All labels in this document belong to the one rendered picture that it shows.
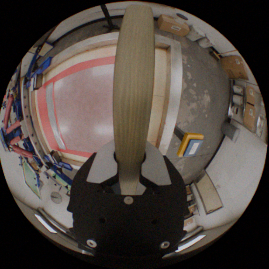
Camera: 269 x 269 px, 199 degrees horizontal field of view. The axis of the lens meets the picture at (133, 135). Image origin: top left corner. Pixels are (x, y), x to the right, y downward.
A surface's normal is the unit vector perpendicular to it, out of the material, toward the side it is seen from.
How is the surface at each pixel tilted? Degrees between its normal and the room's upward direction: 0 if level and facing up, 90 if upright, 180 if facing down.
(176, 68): 0
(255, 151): 90
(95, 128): 0
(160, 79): 0
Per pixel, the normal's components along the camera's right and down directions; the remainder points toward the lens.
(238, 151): -1.00, -0.04
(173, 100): 0.01, 0.48
